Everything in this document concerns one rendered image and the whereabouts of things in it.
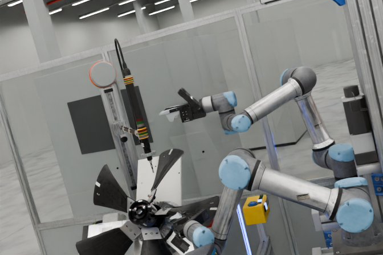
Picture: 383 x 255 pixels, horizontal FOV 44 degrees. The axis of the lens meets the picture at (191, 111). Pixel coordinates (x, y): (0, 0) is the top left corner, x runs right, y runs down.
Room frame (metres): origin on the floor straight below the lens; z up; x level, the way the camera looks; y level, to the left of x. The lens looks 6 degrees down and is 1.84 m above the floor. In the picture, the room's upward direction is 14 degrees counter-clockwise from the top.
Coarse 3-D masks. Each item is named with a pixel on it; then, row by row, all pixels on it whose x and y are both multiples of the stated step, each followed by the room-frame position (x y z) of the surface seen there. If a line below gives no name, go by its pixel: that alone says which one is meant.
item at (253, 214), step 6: (252, 198) 2.34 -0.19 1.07; (258, 198) 2.32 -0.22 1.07; (264, 198) 2.30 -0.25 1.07; (246, 204) 2.27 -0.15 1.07; (258, 204) 2.22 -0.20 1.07; (246, 210) 2.22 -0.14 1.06; (252, 210) 2.21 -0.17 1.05; (258, 210) 2.21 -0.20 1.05; (246, 216) 2.23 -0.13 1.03; (252, 216) 2.22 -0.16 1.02; (258, 216) 2.21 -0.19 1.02; (264, 216) 2.20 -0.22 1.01; (246, 222) 2.23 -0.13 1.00; (252, 222) 2.22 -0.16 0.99; (258, 222) 2.21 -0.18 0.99; (264, 222) 2.20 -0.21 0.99
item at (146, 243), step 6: (144, 240) 2.04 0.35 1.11; (150, 240) 2.05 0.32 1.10; (156, 240) 2.06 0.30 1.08; (162, 240) 2.07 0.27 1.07; (144, 246) 2.01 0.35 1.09; (150, 246) 2.02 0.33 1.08; (156, 246) 2.03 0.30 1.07; (162, 246) 2.04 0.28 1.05; (144, 252) 1.99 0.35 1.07; (150, 252) 2.00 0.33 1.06; (156, 252) 2.01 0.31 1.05; (162, 252) 2.02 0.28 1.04; (168, 252) 2.03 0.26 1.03
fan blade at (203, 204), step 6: (210, 198) 2.14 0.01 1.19; (216, 198) 2.11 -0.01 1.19; (192, 204) 2.12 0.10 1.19; (198, 204) 2.10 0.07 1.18; (204, 204) 2.09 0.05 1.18; (210, 204) 2.07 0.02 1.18; (216, 204) 2.06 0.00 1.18; (174, 210) 2.09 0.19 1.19; (180, 210) 2.07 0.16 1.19; (186, 210) 2.06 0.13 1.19; (192, 210) 2.05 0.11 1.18; (198, 210) 2.04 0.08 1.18; (210, 210) 2.02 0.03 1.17; (216, 210) 2.02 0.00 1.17; (192, 216) 2.00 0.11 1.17; (210, 216) 1.98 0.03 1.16; (210, 222) 1.95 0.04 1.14
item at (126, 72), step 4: (124, 64) 2.11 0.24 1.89; (124, 68) 2.11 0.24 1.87; (128, 68) 2.11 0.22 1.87; (124, 72) 2.10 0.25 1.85; (128, 72) 2.10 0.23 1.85; (144, 140) 2.10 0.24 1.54; (148, 140) 2.11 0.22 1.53; (144, 144) 2.10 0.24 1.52; (148, 144) 2.11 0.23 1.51; (144, 148) 2.10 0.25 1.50; (148, 148) 2.10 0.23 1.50; (144, 152) 2.11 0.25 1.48; (148, 152) 2.10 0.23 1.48; (148, 160) 2.11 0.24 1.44
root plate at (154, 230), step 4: (144, 228) 2.09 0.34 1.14; (148, 228) 2.10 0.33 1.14; (152, 228) 2.11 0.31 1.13; (156, 228) 2.11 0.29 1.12; (144, 232) 2.07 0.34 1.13; (148, 232) 2.08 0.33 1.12; (156, 232) 2.10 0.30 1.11; (144, 236) 2.05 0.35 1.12; (148, 236) 2.06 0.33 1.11; (152, 236) 2.07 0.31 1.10; (156, 236) 2.08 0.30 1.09; (160, 236) 2.09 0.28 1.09
